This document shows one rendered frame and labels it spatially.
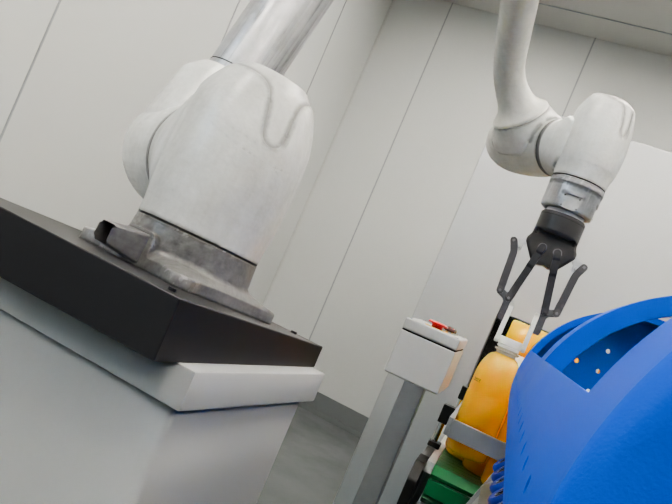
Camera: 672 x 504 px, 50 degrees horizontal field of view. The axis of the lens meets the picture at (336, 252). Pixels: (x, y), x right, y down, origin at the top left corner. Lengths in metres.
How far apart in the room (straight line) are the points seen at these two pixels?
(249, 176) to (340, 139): 5.17
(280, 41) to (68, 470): 0.63
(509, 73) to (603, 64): 4.47
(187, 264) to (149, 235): 0.05
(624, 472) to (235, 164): 0.65
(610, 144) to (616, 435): 1.06
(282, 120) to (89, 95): 2.96
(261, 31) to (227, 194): 0.34
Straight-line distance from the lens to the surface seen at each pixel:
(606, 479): 0.20
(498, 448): 1.21
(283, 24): 1.07
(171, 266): 0.77
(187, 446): 0.74
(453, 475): 1.21
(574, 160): 1.23
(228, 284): 0.81
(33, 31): 3.47
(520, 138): 1.32
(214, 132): 0.81
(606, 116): 1.25
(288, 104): 0.84
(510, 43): 1.26
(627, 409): 0.20
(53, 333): 0.76
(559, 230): 1.22
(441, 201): 5.58
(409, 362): 1.24
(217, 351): 0.72
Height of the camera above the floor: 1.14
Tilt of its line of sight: 1 degrees up
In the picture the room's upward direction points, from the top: 23 degrees clockwise
